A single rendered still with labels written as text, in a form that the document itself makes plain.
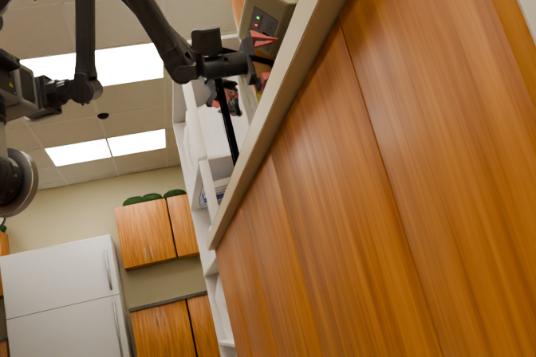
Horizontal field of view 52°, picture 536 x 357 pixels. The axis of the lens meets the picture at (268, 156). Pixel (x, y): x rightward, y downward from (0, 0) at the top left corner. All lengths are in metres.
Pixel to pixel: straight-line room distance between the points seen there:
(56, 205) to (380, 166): 6.71
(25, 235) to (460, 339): 6.81
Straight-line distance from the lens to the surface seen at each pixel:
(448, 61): 0.45
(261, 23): 1.76
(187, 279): 6.91
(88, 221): 7.08
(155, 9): 1.36
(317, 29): 0.65
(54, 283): 6.34
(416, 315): 0.59
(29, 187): 1.69
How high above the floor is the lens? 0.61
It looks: 15 degrees up
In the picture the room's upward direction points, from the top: 14 degrees counter-clockwise
